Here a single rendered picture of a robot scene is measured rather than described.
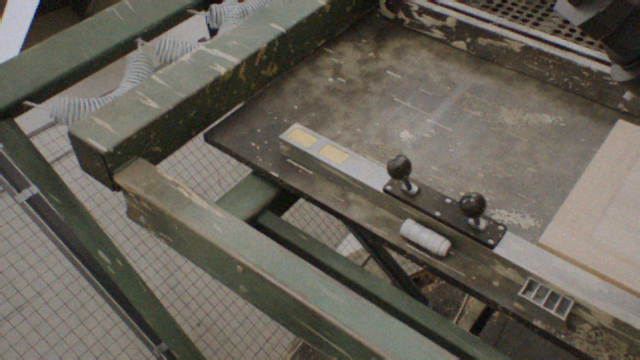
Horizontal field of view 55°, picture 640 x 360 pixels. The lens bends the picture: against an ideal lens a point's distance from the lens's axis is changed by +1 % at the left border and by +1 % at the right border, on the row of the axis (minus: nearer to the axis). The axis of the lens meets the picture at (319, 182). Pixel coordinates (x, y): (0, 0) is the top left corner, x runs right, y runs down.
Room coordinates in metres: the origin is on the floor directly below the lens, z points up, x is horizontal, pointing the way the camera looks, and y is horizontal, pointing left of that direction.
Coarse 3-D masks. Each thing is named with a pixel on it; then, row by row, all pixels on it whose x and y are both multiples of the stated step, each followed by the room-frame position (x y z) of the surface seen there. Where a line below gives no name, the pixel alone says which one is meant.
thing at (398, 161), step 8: (392, 160) 0.87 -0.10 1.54; (400, 160) 0.87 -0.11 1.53; (408, 160) 0.87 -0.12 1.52; (392, 168) 0.87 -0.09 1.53; (400, 168) 0.86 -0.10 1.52; (408, 168) 0.87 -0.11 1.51; (392, 176) 0.87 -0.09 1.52; (400, 176) 0.87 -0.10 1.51; (408, 184) 0.94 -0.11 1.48; (408, 192) 0.96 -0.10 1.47; (416, 192) 0.96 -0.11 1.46
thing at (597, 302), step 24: (288, 144) 1.08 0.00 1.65; (336, 144) 1.07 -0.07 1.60; (312, 168) 1.08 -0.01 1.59; (336, 168) 1.03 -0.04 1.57; (360, 168) 1.02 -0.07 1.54; (384, 168) 1.02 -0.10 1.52; (360, 192) 1.02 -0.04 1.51; (384, 192) 0.98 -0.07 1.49; (408, 216) 0.97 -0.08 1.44; (456, 240) 0.93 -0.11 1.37; (504, 240) 0.90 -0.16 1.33; (504, 264) 0.88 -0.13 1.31; (528, 264) 0.87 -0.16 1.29; (552, 264) 0.86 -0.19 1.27; (552, 288) 0.85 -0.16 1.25; (576, 288) 0.83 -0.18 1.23; (600, 288) 0.83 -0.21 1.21; (576, 312) 0.84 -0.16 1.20; (600, 312) 0.81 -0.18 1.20; (624, 312) 0.80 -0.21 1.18; (624, 336) 0.81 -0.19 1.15
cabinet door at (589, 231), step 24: (624, 144) 1.08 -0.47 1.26; (600, 168) 1.03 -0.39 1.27; (624, 168) 1.03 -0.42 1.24; (576, 192) 1.00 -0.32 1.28; (600, 192) 0.99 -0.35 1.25; (624, 192) 1.00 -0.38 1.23; (576, 216) 0.96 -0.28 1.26; (600, 216) 0.96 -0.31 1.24; (624, 216) 0.96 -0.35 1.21; (552, 240) 0.92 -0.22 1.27; (576, 240) 0.92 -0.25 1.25; (600, 240) 0.92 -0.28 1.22; (624, 240) 0.92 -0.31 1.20; (576, 264) 0.90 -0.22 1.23; (600, 264) 0.89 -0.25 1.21; (624, 264) 0.88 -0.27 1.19; (624, 288) 0.86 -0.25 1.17
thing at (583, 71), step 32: (384, 0) 1.41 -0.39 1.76; (416, 0) 1.36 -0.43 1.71; (448, 0) 1.36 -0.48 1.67; (416, 32) 1.40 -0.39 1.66; (448, 32) 1.34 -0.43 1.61; (480, 32) 1.29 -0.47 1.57; (512, 32) 1.26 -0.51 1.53; (512, 64) 1.28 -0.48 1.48; (544, 64) 1.23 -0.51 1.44; (576, 64) 1.18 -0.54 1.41; (608, 64) 1.18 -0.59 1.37; (608, 96) 1.17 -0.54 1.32
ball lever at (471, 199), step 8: (472, 192) 0.82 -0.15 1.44; (464, 200) 0.81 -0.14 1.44; (472, 200) 0.81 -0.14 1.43; (480, 200) 0.81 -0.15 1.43; (464, 208) 0.81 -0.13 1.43; (472, 208) 0.81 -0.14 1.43; (480, 208) 0.80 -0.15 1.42; (472, 216) 0.81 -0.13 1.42; (472, 224) 0.91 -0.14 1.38; (480, 224) 0.90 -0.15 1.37
